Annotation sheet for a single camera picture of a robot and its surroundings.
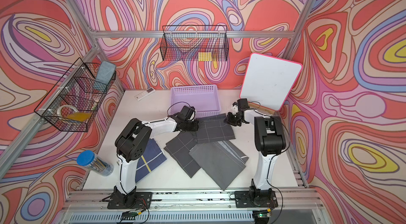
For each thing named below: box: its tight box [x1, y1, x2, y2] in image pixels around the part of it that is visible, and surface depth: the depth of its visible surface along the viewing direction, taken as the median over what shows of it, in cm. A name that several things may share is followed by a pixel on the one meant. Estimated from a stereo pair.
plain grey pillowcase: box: [188, 140, 249, 191], surface depth 86 cm
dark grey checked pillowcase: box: [163, 131, 201, 179], surface depth 90 cm
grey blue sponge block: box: [95, 60, 117, 86], surface depth 83 cm
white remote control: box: [134, 87, 156, 102], surface depth 118 cm
